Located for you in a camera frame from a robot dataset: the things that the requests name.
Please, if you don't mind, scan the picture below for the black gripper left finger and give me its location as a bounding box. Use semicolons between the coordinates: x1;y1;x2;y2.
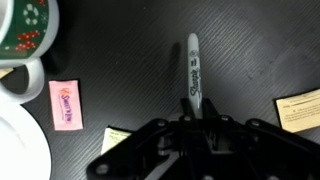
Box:
87;98;198;180

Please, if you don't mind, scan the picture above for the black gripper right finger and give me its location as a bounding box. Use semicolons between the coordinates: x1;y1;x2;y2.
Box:
203;98;320;180

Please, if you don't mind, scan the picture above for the grey marker with black cap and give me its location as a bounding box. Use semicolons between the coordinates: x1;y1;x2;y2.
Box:
186;32;204;119

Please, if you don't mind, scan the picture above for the white mug with green band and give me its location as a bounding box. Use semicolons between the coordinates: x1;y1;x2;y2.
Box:
0;0;60;105

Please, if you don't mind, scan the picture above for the pale yellow square packet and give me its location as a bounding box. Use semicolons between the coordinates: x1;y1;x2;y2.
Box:
100;125;133;156

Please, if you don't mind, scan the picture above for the tan packet with text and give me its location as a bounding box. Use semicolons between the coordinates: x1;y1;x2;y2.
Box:
274;88;320;134

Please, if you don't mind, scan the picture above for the pink sweetener packet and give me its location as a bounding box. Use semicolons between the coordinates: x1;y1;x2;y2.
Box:
48;79;84;132

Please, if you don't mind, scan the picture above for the large white round paper disc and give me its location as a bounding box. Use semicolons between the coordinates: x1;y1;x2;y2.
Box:
0;96;53;180

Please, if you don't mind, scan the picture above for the small yellow sugar packet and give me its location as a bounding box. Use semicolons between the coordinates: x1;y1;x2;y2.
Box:
0;67;14;80

